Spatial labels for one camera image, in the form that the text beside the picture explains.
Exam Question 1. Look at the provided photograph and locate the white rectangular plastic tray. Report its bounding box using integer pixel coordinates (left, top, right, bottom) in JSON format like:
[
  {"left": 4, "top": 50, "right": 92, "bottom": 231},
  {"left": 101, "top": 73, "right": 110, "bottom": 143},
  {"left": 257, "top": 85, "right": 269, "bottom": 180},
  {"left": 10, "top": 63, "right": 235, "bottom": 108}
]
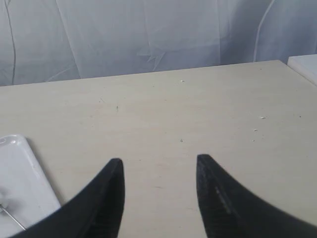
[{"left": 0, "top": 135, "right": 60, "bottom": 228}]

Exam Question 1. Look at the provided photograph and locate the white backdrop curtain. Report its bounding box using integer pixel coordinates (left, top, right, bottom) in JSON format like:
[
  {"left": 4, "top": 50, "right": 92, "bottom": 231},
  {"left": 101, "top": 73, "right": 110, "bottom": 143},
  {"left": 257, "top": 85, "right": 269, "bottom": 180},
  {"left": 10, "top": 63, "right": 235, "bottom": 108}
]
[{"left": 0, "top": 0, "right": 317, "bottom": 86}]

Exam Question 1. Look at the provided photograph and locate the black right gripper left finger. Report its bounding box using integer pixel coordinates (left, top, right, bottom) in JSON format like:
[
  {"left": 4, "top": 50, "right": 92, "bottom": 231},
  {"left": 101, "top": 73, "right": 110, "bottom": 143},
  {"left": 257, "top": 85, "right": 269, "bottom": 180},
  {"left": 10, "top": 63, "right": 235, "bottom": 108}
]
[{"left": 15, "top": 158, "right": 124, "bottom": 238}]

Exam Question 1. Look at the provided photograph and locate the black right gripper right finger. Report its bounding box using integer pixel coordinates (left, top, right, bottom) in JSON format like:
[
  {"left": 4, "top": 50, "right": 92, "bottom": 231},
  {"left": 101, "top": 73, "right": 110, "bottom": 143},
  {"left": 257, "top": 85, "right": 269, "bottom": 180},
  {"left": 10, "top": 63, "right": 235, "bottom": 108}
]
[{"left": 197, "top": 154, "right": 317, "bottom": 238}]

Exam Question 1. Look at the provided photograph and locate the white side table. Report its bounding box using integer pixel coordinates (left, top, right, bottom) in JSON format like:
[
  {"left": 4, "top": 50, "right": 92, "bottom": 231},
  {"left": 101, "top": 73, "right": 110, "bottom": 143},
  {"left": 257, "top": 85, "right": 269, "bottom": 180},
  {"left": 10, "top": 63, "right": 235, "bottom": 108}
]
[{"left": 287, "top": 54, "right": 317, "bottom": 85}]

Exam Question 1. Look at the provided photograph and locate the thin metal skewer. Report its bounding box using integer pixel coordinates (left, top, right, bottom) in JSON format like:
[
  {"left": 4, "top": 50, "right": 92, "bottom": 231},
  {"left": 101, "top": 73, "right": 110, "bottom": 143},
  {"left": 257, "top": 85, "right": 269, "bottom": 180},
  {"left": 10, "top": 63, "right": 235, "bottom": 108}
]
[{"left": 0, "top": 204, "right": 26, "bottom": 231}]

